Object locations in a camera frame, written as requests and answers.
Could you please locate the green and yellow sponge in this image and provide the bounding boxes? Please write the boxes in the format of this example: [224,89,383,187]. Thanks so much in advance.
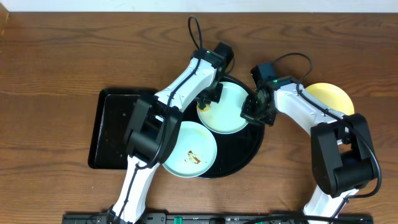
[197,103,211,112]

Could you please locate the light blue plate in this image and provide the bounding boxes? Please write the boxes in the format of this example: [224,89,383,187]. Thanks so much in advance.
[197,82,248,134]
[163,121,217,178]

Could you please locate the yellow plate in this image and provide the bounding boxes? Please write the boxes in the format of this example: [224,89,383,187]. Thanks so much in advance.
[306,83,354,115]

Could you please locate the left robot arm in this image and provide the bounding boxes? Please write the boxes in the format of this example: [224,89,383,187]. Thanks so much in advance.
[106,50,234,223]

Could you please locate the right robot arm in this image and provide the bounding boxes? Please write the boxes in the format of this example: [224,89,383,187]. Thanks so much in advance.
[241,77,381,218]

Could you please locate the rectangular black tray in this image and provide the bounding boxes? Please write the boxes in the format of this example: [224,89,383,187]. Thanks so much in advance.
[88,88,157,170]

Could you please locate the black aluminium rail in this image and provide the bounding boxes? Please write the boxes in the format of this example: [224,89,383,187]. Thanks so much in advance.
[62,213,374,224]

